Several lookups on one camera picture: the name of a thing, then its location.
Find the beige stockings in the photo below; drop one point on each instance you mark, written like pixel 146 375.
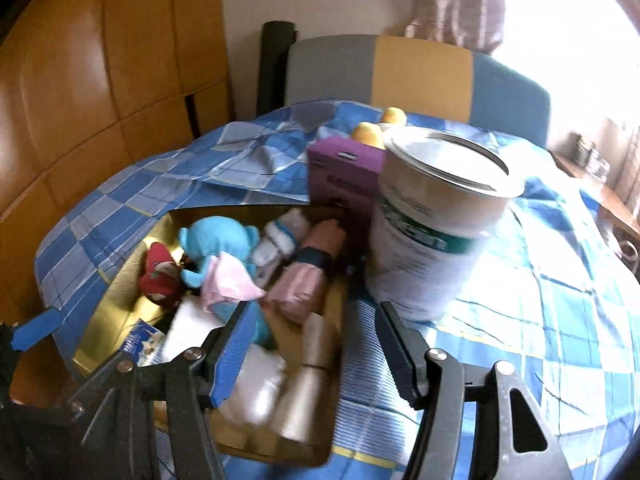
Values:
pixel 310 395

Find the pink cloth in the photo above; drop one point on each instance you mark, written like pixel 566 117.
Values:
pixel 227 282

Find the red sock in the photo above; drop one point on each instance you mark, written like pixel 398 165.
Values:
pixel 160 280

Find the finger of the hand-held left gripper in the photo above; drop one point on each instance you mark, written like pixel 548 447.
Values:
pixel 35 331

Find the wooden wardrobe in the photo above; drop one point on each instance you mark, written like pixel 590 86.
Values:
pixel 100 70

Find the yellow plush toy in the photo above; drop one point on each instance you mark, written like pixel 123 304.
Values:
pixel 367 134

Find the teal sock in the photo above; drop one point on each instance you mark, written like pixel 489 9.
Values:
pixel 220 242

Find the gold tin tray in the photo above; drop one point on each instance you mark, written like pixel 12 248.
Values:
pixel 120 300

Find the small white blue box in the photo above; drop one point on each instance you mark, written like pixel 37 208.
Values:
pixel 142 342

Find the bright window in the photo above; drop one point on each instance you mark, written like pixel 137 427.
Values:
pixel 565 35

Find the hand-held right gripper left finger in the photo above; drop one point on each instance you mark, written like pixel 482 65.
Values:
pixel 235 355

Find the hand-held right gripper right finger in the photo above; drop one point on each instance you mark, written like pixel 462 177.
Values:
pixel 400 355

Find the white tube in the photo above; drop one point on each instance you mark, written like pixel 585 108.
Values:
pixel 192 327

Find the purple cardboard box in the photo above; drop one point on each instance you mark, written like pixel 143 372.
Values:
pixel 345 170

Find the grey pink socks bundle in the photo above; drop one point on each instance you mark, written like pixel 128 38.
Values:
pixel 282 240

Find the wooden desk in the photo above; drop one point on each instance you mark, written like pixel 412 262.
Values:
pixel 610 200

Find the grey yellow blue headboard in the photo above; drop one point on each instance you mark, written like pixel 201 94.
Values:
pixel 420 75

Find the pink patterned curtain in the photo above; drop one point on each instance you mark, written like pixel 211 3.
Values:
pixel 460 0

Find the white protein powder can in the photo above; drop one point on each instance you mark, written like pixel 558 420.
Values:
pixel 425 260

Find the clear desk organizer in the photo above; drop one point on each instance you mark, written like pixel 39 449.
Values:
pixel 592 157

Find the blue checkered bedsheet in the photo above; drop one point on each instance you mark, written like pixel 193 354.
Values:
pixel 550 310

